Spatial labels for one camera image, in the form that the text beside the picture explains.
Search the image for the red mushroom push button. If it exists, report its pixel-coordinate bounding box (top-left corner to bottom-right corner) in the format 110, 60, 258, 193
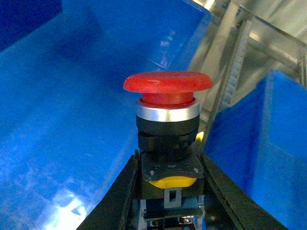
123, 71, 213, 230

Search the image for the roller conveyor track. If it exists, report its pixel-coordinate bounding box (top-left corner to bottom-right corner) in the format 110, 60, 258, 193
201, 20, 252, 129

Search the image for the blue middle bin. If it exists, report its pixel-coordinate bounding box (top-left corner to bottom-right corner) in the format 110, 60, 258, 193
0, 0, 212, 230

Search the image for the blue bin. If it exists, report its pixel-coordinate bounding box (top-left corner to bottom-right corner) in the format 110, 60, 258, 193
0, 0, 212, 230
204, 70, 307, 230

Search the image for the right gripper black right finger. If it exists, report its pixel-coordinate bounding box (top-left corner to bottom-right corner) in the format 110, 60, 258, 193
201, 153, 287, 230

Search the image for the blue right bin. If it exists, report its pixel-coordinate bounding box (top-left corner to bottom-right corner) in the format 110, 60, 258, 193
204, 70, 307, 230

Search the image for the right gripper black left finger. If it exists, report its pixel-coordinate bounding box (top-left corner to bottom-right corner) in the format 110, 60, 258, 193
77, 150, 140, 230

